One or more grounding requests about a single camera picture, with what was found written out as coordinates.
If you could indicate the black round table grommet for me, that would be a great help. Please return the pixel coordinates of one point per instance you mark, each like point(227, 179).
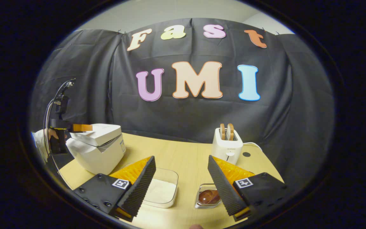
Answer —
point(246, 154)

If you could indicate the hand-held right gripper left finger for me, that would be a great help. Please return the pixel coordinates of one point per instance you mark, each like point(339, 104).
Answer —
point(140, 190)

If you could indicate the white toaster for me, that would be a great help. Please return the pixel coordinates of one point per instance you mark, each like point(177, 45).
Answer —
point(226, 151)

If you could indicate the black backdrop cloth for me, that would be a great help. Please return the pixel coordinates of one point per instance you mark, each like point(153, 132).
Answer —
point(186, 117)

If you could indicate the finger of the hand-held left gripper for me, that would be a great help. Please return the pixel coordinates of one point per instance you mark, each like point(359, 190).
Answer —
point(83, 128)

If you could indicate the brown wooden spoon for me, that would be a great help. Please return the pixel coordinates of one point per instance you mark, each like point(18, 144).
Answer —
point(208, 197)

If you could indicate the clear plastic container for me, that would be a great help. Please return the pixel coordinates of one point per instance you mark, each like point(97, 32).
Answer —
point(167, 175)

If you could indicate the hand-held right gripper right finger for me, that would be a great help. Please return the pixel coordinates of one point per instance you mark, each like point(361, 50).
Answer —
point(222, 187)

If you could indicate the white rice cooker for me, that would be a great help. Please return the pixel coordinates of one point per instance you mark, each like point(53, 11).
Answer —
point(100, 152)

